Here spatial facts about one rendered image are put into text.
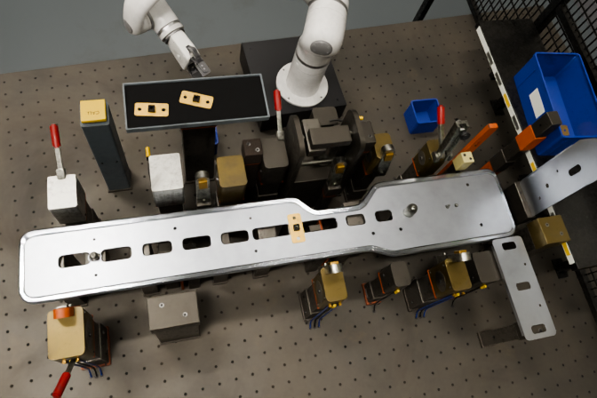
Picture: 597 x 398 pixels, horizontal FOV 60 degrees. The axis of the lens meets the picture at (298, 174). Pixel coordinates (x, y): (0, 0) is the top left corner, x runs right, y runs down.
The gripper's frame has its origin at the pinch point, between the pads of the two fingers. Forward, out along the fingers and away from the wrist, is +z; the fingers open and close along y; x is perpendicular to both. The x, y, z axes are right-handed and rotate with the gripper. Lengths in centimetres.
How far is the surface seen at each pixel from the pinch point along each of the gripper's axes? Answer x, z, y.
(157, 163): -32.6, 16.8, 26.8
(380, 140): 23, 48, 32
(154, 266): -48, 38, 23
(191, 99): -16.0, 8.0, 28.8
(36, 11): -11, -94, -131
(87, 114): -39.1, -3.2, 25.2
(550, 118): 61, 70, 52
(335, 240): -6, 62, 30
